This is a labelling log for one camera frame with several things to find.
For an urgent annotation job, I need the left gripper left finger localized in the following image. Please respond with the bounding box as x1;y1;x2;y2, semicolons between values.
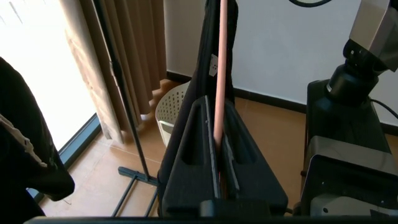
162;95;221;217

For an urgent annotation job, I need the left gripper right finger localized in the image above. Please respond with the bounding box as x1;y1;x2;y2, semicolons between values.
222;100;289;216

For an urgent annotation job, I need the black garment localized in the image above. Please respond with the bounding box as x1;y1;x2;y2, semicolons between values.
0;57;75;224
157;0;239;218

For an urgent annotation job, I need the pink clothes hanger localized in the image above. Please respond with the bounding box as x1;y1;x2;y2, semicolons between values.
213;0;229;150

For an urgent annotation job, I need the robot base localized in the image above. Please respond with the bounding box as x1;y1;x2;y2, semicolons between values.
300;79;398;218

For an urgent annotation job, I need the white laundry basket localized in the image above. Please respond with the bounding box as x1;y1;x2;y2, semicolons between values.
155;81;191;147

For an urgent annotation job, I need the black clothes rack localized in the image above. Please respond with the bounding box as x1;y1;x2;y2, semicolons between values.
93;0;160;218

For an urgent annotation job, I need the brown curtain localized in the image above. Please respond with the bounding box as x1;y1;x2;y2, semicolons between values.
58;0;168;144

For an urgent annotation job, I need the window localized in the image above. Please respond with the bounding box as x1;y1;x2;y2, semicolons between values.
0;0;102;203

